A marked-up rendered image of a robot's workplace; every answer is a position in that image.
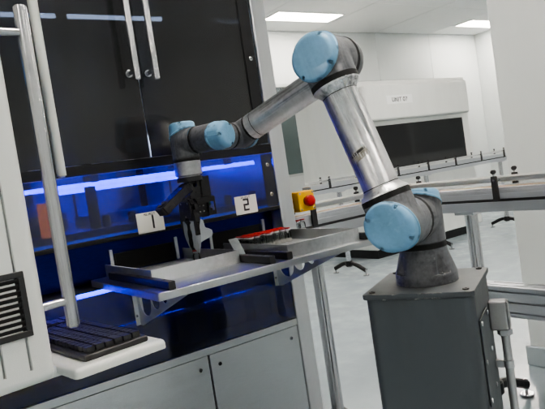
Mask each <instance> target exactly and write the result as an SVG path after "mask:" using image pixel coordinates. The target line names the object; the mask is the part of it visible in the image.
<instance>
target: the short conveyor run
mask: <svg viewBox="0 0 545 409"><path fill-rule="evenodd" d="M353 189H354V190H355V192H354V194H353V195H349V196H342V197H338V198H332V199H328V200H321V201H316V202H315V209H313V210H310V212H306V213H299V214H295V213H294V216H295V220H299V219H303V218H304V219H305V223H306V228H307V229H323V228H358V227H361V226H363V223H364V220H365V216H366V214H365V212H364V210H363V207H362V205H361V203H362V201H360V199H362V198H363V196H364V194H363V192H362V193H359V192H357V190H358V187H353ZM352 200H354V203H350V204H343V205H338V206H334V207H330V208H326V209H319V210H316V208H320V207H324V206H329V205H336V204H340V203H344V202H348V201H352Z"/></svg>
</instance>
